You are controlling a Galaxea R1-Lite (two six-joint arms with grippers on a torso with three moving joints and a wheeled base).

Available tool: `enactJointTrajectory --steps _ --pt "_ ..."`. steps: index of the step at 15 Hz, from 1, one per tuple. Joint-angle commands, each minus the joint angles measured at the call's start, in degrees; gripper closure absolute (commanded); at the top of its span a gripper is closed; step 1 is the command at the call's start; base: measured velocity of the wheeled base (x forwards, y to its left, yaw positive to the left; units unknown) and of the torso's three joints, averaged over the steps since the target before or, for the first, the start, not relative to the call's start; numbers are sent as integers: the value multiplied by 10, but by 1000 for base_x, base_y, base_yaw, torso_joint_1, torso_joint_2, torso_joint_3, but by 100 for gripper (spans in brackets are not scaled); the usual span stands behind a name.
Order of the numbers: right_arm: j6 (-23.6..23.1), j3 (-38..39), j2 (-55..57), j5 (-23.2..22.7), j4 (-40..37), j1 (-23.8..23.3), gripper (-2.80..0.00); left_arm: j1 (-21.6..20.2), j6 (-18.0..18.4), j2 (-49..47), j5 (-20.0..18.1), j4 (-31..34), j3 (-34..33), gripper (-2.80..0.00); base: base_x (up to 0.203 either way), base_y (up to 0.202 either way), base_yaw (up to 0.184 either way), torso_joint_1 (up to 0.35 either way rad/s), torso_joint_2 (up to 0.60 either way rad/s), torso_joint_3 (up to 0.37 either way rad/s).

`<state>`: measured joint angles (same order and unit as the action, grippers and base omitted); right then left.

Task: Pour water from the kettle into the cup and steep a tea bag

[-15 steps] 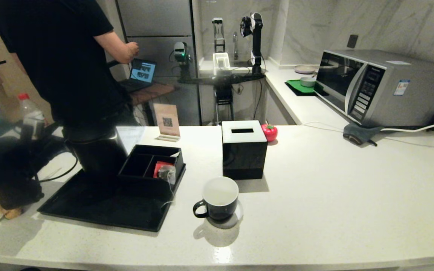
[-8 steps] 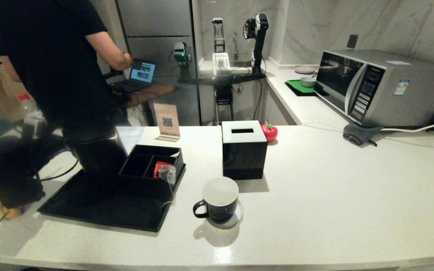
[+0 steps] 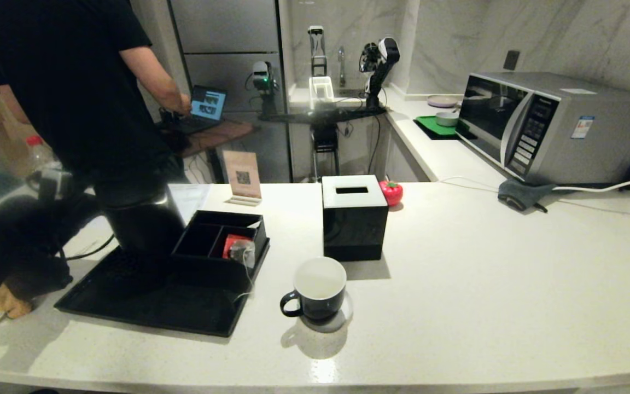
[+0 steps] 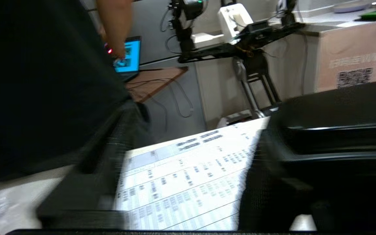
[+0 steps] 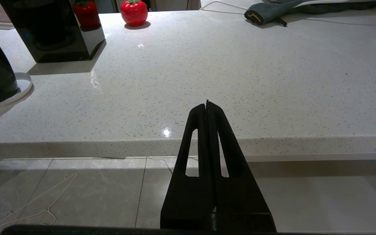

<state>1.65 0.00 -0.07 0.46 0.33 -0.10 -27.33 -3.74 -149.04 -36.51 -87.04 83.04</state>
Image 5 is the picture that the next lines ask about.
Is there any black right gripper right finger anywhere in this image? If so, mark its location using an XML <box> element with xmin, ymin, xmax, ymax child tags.
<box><xmin>207</xmin><ymin>100</ymin><xmax>277</xmax><ymax>232</ymax></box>

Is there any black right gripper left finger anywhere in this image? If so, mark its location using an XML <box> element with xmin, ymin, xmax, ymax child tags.
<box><xmin>160</xmin><ymin>103</ymin><xmax>215</xmax><ymax>229</ymax></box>

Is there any grey oven mitt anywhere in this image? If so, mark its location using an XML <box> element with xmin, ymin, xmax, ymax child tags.
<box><xmin>244</xmin><ymin>0</ymin><xmax>376</xmax><ymax>27</ymax></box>

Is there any red tomato-shaped timer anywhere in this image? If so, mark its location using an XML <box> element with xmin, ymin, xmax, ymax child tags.
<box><xmin>120</xmin><ymin>0</ymin><xmax>149</xmax><ymax>27</ymax></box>

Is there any white round coaster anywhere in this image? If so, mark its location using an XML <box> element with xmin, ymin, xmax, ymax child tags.
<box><xmin>0</xmin><ymin>72</ymin><xmax>33</xmax><ymax>108</ymax></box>

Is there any black tissue box white lid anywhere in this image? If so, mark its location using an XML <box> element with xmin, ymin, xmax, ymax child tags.
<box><xmin>0</xmin><ymin>0</ymin><xmax>105</xmax><ymax>63</ymax></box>

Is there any thin wire clothes hanger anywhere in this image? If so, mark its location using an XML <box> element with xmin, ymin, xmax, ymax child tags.
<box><xmin>0</xmin><ymin>173</ymin><xmax>78</xmax><ymax>227</ymax></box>

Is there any white power cable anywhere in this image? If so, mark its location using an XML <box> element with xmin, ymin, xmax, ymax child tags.
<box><xmin>199</xmin><ymin>0</ymin><xmax>376</xmax><ymax>12</ymax></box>

